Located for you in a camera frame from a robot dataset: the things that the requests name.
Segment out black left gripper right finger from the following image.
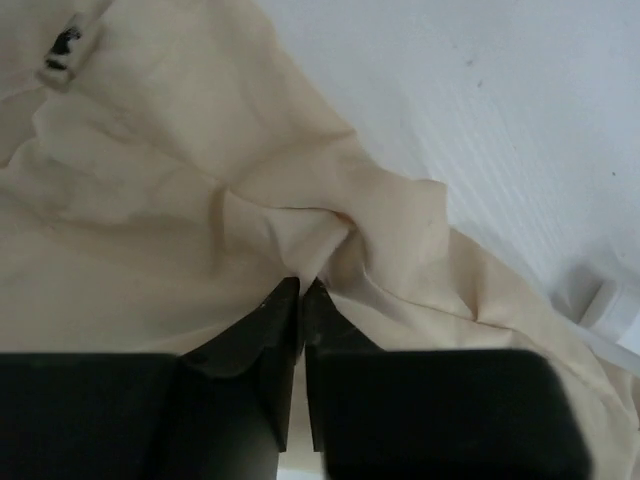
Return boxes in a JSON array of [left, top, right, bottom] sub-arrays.
[[302, 279, 395, 479]]

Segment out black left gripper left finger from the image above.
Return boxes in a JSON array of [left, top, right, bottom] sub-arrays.
[[172, 277, 300, 479]]

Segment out beige trousers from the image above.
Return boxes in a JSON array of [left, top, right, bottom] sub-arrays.
[[1, 1, 639, 479]]

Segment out white clothes rack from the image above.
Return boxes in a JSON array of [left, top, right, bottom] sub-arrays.
[[552, 265, 639, 376]]

